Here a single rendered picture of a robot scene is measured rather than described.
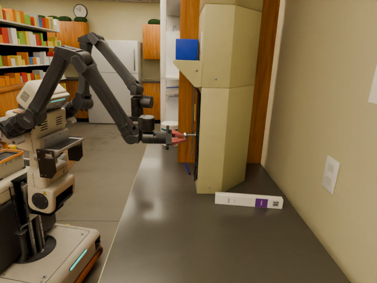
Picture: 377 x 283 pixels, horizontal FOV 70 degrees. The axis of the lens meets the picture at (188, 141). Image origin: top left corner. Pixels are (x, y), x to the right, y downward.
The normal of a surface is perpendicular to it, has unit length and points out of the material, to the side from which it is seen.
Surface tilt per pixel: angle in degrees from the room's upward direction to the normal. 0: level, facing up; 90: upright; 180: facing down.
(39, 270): 0
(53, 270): 0
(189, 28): 90
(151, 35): 90
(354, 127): 90
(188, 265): 0
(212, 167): 90
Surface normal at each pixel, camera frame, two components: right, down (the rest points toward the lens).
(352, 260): -1.00, -0.02
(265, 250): 0.03, -0.95
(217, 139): 0.04, 0.30
